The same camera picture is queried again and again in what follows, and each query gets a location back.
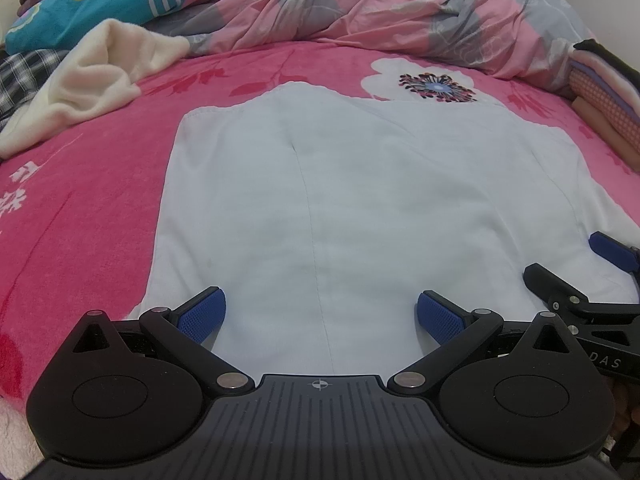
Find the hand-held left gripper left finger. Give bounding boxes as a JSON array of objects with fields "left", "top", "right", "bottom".
[{"left": 70, "top": 286, "right": 253, "bottom": 395}]

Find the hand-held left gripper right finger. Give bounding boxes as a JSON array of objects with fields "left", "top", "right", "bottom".
[{"left": 387, "top": 290, "right": 573, "bottom": 395}]

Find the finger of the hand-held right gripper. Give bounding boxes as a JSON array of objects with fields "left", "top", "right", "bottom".
[
  {"left": 523, "top": 263, "right": 598, "bottom": 328},
  {"left": 589, "top": 231, "right": 640, "bottom": 273}
]

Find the white shirt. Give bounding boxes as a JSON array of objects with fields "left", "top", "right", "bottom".
[{"left": 127, "top": 82, "right": 640, "bottom": 376}]

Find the stack of folded clothes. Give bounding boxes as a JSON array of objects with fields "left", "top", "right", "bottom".
[{"left": 570, "top": 55, "right": 640, "bottom": 111}]

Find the person's right hand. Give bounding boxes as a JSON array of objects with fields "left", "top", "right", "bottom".
[{"left": 612, "top": 377, "right": 632, "bottom": 433}]

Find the folded tan garment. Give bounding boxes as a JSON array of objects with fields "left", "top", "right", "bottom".
[{"left": 572, "top": 97, "right": 640, "bottom": 171}]

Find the pink floral bed sheet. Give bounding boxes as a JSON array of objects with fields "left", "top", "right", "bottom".
[{"left": 0, "top": 40, "right": 640, "bottom": 461}]

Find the folded black garment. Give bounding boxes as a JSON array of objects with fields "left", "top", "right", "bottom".
[{"left": 572, "top": 39, "right": 640, "bottom": 73}]

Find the cream fleece cloth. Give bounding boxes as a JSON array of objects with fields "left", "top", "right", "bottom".
[{"left": 0, "top": 19, "right": 191, "bottom": 161}]

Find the black white checkered cloth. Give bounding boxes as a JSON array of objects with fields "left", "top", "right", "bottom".
[{"left": 0, "top": 49, "right": 71, "bottom": 131}]

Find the pink grey floral quilt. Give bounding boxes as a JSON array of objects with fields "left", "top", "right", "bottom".
[{"left": 145, "top": 0, "right": 596, "bottom": 93}]

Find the teal pink plush blanket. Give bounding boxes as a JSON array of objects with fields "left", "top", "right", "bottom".
[{"left": 5, "top": 0, "right": 241, "bottom": 56}]

